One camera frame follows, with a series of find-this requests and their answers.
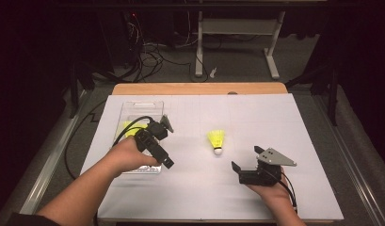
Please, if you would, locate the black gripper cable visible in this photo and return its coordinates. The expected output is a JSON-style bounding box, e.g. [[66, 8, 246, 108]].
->
[[273, 169, 298, 213], [63, 99, 156, 226]]

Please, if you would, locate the white metal stand frame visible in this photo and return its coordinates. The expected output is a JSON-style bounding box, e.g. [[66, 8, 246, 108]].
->
[[194, 10, 281, 80]]

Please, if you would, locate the yellow shuttlecock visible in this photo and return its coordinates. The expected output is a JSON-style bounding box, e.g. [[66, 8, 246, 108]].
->
[[121, 120, 149, 139], [206, 129, 226, 156]]

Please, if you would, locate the wooden table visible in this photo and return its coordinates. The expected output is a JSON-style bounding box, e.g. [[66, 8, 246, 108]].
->
[[97, 82, 336, 225]]

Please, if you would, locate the dark metal stand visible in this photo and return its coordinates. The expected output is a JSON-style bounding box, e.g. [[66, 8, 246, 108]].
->
[[285, 60, 340, 127], [68, 60, 114, 120]]

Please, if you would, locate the person's dark sleeve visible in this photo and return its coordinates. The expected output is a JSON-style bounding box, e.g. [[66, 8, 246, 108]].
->
[[6, 211, 61, 226]]

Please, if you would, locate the clear plastic tray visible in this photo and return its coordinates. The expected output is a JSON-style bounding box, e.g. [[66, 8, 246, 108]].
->
[[110, 100, 166, 175]]

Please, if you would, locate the tangle of floor cables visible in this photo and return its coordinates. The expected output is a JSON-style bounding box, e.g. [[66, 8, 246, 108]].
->
[[125, 12, 210, 83]]

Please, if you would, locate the dark equipment rack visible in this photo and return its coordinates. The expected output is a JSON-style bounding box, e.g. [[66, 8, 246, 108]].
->
[[97, 8, 144, 69]]

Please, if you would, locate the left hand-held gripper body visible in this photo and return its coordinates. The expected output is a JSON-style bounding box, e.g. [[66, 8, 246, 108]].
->
[[133, 114, 175, 162]]

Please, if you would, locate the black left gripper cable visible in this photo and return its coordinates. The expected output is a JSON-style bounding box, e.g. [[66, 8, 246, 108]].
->
[[63, 99, 156, 226]]

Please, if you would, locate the white board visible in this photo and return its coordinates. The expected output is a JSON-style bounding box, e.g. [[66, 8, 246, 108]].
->
[[76, 93, 345, 221]]

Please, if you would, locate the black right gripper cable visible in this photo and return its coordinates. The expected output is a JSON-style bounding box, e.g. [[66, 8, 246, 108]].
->
[[273, 169, 298, 213]]

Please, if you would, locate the person's left hand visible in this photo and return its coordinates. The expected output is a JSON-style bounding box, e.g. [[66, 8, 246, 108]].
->
[[106, 135, 163, 178]]

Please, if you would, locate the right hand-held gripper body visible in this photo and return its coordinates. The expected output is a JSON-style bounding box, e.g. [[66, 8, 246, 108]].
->
[[237, 147, 297, 187]]

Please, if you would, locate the grey metal floor rail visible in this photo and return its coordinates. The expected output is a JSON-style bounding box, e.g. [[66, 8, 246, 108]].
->
[[10, 89, 89, 226], [312, 93, 385, 226]]

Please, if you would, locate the person's right hand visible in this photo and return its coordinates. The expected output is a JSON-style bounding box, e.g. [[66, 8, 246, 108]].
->
[[246, 177, 294, 205]]

